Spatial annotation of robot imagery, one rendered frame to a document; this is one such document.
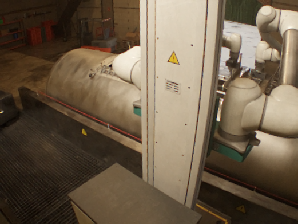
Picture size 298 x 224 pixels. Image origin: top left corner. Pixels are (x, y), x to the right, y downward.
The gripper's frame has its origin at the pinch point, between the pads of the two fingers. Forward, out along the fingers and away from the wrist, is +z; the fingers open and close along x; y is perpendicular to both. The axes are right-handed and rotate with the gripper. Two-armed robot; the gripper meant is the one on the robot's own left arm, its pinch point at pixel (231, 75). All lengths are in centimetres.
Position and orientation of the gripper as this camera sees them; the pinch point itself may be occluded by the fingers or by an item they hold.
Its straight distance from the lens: 214.3
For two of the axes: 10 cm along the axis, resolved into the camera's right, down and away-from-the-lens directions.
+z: 0.0, 8.7, 5.0
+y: 5.9, -4.0, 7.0
